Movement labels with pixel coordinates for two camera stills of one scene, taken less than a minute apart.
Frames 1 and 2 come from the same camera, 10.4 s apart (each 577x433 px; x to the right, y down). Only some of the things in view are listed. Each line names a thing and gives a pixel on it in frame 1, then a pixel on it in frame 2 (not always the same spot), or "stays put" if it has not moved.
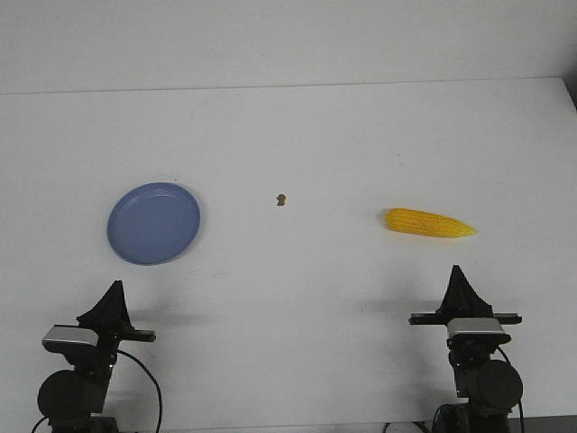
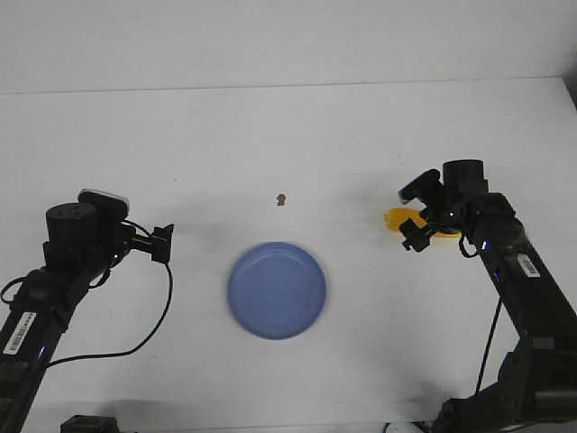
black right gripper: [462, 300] → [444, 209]
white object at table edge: [402, 428] stays put
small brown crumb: [281, 198] stays put
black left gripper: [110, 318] → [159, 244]
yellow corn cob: [427, 223] stays put
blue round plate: [153, 223] → [277, 290]
